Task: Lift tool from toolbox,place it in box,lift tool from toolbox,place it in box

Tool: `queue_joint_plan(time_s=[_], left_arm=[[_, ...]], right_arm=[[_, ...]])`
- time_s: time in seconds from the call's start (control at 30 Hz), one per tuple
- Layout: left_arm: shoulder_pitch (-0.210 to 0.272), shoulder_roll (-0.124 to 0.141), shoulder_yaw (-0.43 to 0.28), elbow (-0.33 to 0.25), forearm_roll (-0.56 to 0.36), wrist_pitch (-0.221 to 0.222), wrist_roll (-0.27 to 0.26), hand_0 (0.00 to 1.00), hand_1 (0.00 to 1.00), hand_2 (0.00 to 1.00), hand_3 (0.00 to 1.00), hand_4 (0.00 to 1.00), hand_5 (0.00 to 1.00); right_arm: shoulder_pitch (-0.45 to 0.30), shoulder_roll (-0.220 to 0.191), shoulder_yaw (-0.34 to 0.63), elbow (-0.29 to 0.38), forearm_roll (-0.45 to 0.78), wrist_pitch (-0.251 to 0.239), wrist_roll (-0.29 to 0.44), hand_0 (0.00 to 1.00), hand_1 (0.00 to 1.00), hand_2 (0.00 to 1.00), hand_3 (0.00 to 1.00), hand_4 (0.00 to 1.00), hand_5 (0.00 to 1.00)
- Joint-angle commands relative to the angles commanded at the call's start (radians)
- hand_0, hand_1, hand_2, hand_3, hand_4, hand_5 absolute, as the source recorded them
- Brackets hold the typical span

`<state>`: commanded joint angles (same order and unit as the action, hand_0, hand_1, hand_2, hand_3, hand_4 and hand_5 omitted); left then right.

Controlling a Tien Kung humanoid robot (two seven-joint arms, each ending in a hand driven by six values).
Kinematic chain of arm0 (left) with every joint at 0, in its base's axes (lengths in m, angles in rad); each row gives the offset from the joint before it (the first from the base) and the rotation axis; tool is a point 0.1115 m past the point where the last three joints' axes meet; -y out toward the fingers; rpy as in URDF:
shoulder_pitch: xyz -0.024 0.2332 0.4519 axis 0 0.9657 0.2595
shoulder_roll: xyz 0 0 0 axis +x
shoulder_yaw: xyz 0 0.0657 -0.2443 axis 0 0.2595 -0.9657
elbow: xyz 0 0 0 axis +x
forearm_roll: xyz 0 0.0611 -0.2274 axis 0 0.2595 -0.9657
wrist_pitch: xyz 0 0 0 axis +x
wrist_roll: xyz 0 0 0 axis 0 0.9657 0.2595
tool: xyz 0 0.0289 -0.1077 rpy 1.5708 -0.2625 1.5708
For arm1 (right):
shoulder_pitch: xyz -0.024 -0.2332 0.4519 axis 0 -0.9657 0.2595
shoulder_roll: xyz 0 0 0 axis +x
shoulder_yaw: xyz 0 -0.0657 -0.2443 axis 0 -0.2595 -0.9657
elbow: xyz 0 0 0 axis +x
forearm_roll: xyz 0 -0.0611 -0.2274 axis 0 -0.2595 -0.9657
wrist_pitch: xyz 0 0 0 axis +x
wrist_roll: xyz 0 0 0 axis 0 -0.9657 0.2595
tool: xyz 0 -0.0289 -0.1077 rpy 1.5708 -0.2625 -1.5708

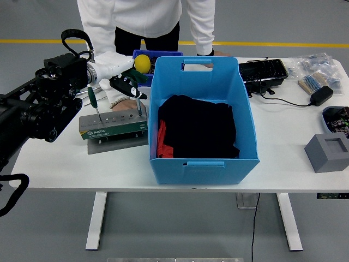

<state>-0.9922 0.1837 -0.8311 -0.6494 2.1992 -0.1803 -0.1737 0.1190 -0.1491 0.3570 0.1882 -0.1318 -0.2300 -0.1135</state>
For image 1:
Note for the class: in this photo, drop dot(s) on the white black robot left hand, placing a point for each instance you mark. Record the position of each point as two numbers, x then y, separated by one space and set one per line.
114 68

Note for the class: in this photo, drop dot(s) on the person's right hand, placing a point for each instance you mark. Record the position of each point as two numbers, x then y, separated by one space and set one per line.
128 105

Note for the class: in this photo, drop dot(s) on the person's left hand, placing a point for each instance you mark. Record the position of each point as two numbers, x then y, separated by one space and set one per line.
222 54

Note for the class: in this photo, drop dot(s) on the green grey SATA tool stand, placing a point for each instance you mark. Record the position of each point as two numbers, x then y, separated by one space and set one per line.
114 132

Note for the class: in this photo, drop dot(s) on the large blue plastic box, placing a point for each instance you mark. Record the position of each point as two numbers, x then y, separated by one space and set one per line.
204 174

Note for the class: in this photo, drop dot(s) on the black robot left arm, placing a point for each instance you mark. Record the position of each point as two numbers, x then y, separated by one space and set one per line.
41 109

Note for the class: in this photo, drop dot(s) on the person's left forearm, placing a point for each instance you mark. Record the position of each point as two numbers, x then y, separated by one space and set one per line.
203 27

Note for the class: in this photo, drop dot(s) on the small dark box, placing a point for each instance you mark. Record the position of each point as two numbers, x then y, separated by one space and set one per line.
153 64

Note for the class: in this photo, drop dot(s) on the black wristwatch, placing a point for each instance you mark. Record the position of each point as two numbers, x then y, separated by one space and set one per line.
205 53

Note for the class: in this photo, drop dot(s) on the yellow ball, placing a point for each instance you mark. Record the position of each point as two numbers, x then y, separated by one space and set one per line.
143 64

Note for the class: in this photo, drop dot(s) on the black plastic tray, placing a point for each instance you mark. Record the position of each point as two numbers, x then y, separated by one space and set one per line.
261 69

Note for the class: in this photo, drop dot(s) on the small dark blue bin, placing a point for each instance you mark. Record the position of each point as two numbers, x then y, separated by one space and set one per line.
163 53

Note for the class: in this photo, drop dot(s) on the person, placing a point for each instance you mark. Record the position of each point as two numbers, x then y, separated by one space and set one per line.
131 16

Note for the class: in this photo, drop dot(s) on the red cloth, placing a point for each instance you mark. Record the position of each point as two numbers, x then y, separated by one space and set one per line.
163 150

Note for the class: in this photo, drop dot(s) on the black cloth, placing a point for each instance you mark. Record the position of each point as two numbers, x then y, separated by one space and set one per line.
196 128

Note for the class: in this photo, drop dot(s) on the clear plastic parts bags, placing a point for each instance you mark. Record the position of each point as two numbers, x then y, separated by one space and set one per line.
313 61

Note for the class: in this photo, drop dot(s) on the taped resistor strip bundle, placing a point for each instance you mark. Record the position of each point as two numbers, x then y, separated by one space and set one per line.
312 82

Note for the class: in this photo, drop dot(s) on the black power adapter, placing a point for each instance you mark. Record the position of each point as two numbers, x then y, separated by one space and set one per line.
321 95

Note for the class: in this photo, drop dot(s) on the white table leg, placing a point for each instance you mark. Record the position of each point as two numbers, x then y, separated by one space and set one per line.
290 223
96 218

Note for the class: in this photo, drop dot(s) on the light blue parts tray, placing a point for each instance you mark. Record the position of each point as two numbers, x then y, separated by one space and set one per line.
338 120

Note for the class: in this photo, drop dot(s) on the grey block with square recess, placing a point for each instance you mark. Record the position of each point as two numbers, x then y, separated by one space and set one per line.
321 161

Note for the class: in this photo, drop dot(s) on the metal plate under table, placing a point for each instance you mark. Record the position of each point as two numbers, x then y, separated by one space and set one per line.
245 202

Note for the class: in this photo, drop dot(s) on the black table control panel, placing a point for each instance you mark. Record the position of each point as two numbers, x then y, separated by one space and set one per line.
332 196

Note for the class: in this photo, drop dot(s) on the black mounting bracket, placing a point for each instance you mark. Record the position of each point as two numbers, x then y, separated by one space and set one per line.
256 88

